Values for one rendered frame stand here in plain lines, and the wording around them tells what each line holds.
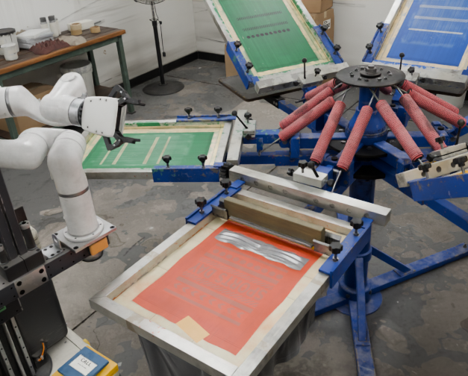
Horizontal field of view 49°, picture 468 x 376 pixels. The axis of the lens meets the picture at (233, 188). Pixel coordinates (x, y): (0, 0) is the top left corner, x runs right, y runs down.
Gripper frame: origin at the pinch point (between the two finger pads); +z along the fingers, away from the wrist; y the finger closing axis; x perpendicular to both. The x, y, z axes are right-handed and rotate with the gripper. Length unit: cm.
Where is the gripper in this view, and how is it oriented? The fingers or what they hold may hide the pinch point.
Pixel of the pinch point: (136, 121)
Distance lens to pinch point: 133.3
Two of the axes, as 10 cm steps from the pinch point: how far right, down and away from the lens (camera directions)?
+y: -1.6, 9.8, 1.2
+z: 9.2, 1.9, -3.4
